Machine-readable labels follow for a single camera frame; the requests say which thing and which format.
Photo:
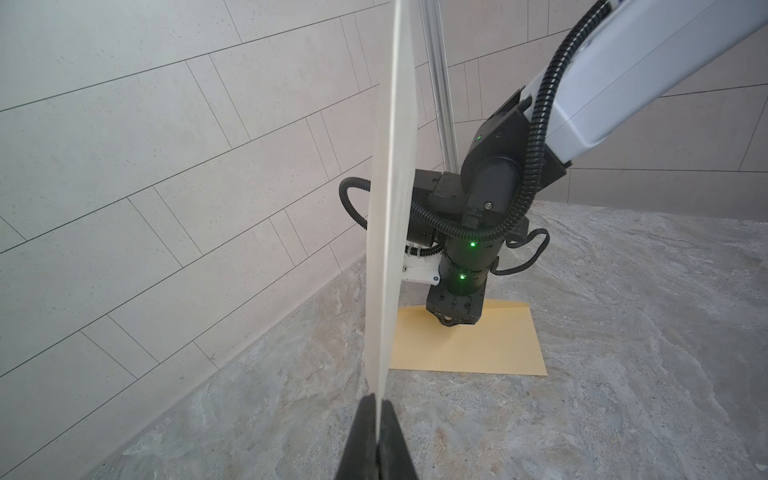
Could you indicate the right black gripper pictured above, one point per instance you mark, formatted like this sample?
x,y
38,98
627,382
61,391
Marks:
x,y
452,309

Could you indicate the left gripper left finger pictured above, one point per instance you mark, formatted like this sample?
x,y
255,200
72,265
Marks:
x,y
358,460

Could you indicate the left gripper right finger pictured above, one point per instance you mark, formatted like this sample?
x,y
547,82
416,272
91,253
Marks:
x,y
394,459

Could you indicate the yellow paper envelope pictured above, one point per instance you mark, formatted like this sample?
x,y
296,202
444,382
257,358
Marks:
x,y
504,341

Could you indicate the beige decorated letter paper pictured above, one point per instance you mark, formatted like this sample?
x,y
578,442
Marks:
x,y
392,178

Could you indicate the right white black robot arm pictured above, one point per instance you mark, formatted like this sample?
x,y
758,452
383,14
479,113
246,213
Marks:
x,y
619,57

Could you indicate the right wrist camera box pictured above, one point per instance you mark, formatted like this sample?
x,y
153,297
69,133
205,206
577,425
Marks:
x,y
421,270

